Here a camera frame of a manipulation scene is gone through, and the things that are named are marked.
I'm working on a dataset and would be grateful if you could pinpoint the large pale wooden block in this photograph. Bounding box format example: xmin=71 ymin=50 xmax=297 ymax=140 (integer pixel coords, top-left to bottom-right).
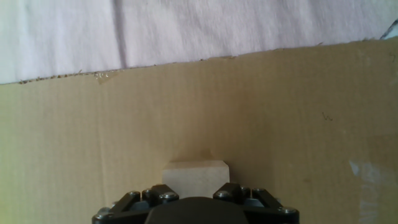
xmin=162 ymin=160 xmax=230 ymax=200

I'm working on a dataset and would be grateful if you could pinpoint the brown cardboard sheet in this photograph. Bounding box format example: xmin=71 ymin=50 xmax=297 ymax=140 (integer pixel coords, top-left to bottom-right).
xmin=0 ymin=36 xmax=398 ymax=224

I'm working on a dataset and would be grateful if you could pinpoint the marble print cloth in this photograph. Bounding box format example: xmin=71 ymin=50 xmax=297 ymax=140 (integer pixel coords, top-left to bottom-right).
xmin=0 ymin=0 xmax=398 ymax=85

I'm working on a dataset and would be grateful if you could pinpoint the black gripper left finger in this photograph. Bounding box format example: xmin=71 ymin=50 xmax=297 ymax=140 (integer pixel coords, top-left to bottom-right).
xmin=92 ymin=184 xmax=180 ymax=224

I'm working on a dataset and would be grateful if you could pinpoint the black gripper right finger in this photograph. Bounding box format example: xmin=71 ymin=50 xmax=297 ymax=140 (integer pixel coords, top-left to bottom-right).
xmin=213 ymin=182 xmax=300 ymax=224

